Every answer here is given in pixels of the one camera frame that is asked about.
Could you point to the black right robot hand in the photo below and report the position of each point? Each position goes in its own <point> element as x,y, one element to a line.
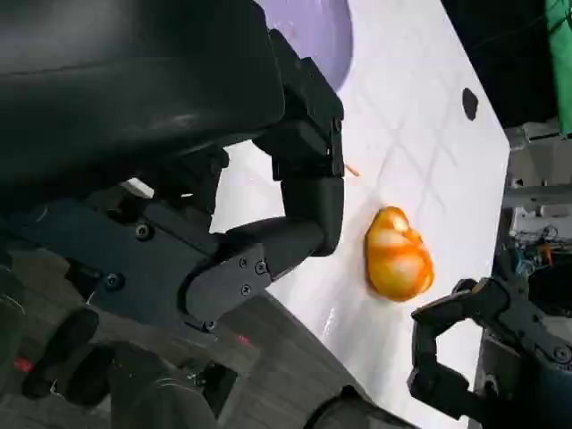
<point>514,313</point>

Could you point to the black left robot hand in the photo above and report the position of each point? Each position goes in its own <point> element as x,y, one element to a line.
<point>134,89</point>

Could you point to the orange white toy bread roll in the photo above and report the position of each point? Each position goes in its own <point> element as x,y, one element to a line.
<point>397,257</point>

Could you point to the grey workshop machine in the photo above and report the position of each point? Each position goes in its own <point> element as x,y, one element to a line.
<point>532,196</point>

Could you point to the lilac plate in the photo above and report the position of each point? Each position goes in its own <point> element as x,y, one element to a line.
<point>313,40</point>

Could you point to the black round table grommet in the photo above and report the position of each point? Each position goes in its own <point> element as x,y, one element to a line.
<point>469,102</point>

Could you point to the green cloth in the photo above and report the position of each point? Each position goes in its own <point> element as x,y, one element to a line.
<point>561,67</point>

